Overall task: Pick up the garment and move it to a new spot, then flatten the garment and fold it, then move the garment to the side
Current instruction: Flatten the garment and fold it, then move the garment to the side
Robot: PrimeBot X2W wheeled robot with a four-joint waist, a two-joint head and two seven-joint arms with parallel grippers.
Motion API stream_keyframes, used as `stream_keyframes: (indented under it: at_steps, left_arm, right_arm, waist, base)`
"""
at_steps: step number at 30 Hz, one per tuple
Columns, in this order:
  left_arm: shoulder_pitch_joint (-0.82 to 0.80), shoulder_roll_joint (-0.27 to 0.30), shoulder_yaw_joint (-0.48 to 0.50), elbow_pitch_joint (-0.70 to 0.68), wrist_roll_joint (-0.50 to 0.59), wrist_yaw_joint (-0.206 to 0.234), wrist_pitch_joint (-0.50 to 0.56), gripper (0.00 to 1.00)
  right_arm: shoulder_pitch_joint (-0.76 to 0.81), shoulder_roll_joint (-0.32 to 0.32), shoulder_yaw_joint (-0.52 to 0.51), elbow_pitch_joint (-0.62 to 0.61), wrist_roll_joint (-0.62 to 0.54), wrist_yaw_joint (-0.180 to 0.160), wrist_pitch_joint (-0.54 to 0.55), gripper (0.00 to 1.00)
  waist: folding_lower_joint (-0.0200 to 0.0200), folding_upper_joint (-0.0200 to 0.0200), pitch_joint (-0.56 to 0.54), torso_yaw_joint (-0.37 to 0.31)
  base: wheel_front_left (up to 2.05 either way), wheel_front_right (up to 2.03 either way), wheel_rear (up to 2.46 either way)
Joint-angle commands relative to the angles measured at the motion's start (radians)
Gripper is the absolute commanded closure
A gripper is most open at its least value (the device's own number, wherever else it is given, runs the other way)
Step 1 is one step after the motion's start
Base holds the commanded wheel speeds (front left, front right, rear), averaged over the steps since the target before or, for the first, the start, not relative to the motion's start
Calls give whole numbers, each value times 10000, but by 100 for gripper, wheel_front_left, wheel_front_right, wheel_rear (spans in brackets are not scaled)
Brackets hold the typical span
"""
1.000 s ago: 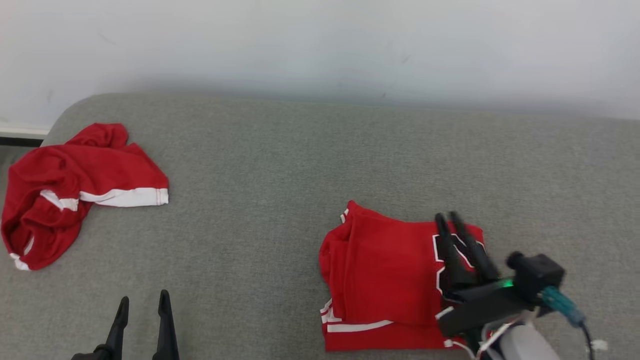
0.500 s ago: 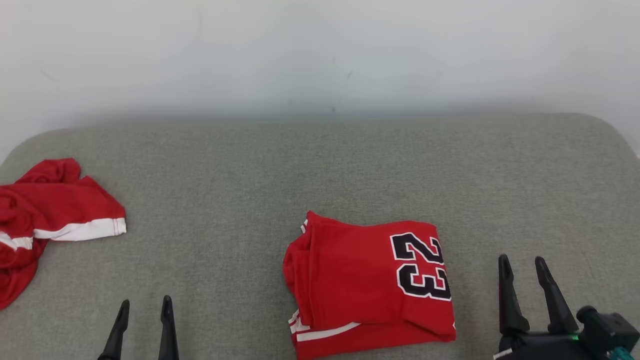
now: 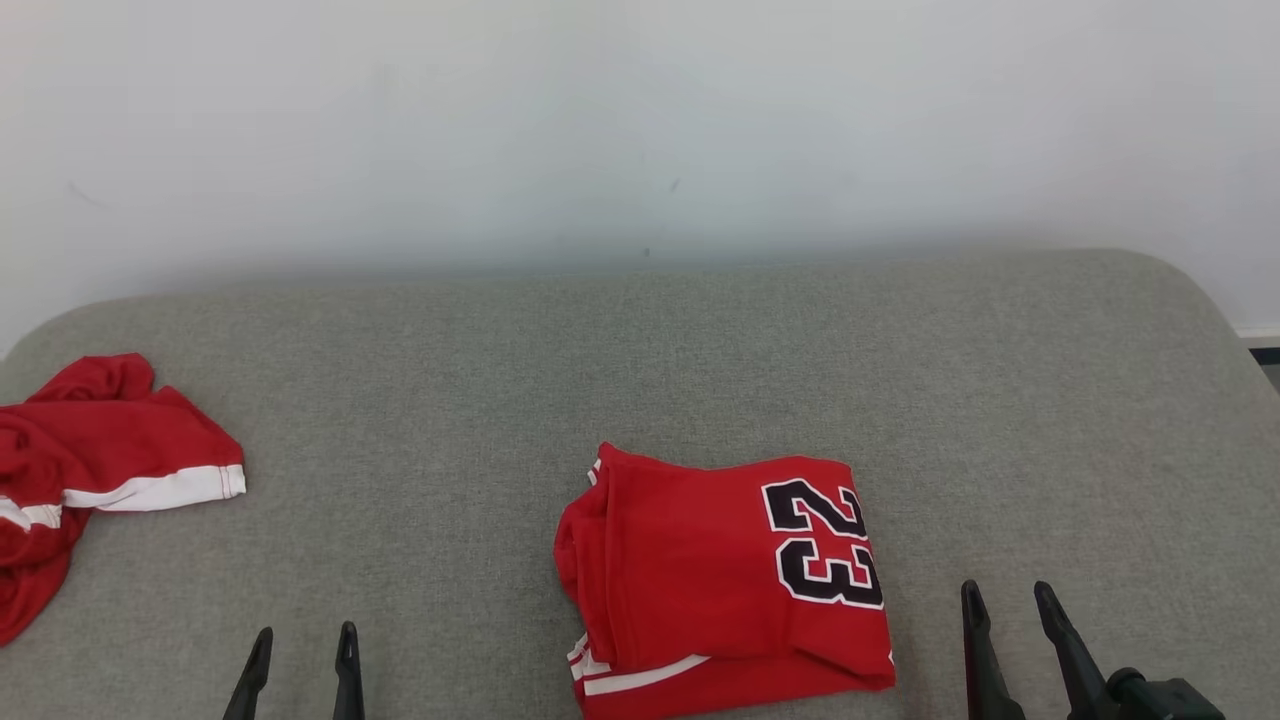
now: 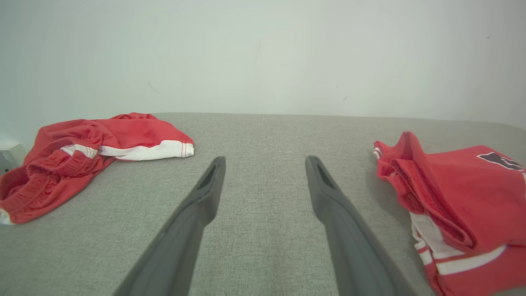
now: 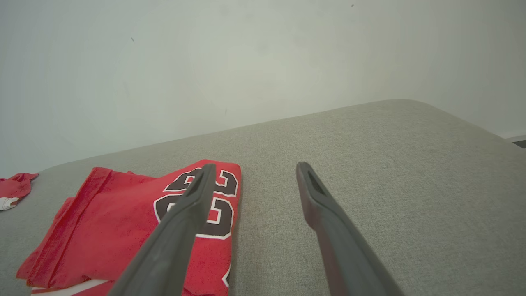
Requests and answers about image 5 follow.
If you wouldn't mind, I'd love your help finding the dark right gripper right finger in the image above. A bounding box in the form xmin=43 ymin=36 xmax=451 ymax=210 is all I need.
xmin=295 ymin=162 xmax=406 ymax=296

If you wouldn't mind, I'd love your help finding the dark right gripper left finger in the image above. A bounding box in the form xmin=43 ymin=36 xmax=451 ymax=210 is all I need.
xmin=108 ymin=163 xmax=217 ymax=296

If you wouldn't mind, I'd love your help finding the red jersey with number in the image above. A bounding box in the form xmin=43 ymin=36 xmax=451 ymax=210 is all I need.
xmin=16 ymin=159 xmax=242 ymax=296

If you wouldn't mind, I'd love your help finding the red shorts white trim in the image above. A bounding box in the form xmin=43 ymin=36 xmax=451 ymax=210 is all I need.
xmin=0 ymin=173 xmax=39 ymax=211

